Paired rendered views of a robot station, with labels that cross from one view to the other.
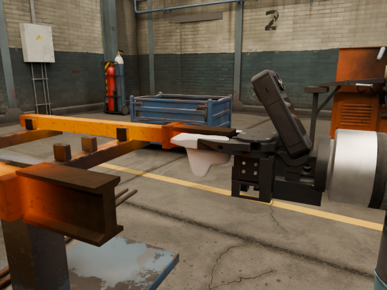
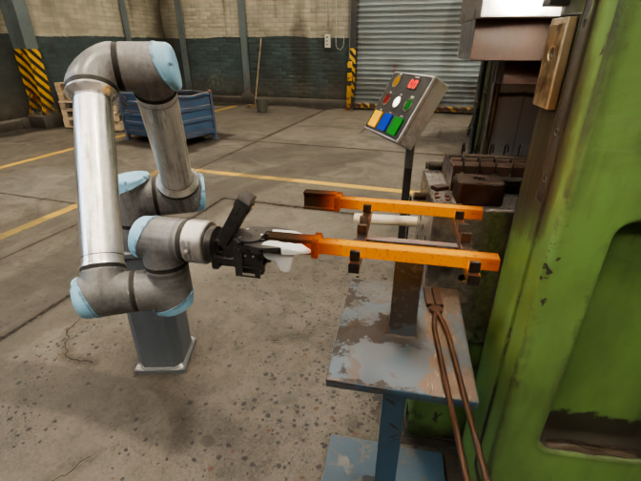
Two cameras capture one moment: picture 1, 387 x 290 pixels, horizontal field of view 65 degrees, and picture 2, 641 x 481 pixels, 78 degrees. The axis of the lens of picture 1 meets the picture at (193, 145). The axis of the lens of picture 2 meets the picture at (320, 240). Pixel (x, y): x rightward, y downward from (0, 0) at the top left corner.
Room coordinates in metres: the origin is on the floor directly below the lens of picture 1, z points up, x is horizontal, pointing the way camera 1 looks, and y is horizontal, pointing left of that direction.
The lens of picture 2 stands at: (1.13, -0.12, 1.31)
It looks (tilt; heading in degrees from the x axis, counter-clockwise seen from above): 26 degrees down; 167
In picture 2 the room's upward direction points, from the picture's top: straight up
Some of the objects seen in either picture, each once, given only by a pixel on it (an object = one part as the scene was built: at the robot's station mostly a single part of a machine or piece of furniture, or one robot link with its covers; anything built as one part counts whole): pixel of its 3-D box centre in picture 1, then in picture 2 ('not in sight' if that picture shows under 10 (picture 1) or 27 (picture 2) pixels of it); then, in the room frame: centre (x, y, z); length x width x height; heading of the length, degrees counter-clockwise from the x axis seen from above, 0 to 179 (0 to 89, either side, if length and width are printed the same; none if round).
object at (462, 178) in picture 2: not in sight; (477, 189); (0.21, 0.55, 0.95); 0.12 x 0.08 x 0.06; 68
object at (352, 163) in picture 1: (347, 166); (201, 242); (0.36, -0.19, 0.94); 0.10 x 0.05 x 0.09; 155
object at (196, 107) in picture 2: not in sight; (168, 115); (-5.44, -0.93, 0.36); 1.20 x 0.80 x 0.72; 47
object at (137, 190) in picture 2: not in sight; (134, 197); (-0.43, -0.48, 0.79); 0.17 x 0.15 x 0.18; 93
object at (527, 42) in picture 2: not in sight; (546, 40); (0.10, 0.75, 1.32); 0.42 x 0.20 x 0.10; 68
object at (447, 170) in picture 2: not in sight; (516, 170); (0.10, 0.75, 0.96); 0.42 x 0.20 x 0.09; 68
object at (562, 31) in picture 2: not in sight; (553, 64); (0.36, 0.56, 1.27); 0.09 x 0.02 x 0.17; 158
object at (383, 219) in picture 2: not in sight; (403, 220); (-0.34, 0.60, 0.62); 0.44 x 0.05 x 0.05; 68
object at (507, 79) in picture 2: not in sight; (557, 72); (0.13, 0.78, 1.24); 0.30 x 0.07 x 0.06; 68
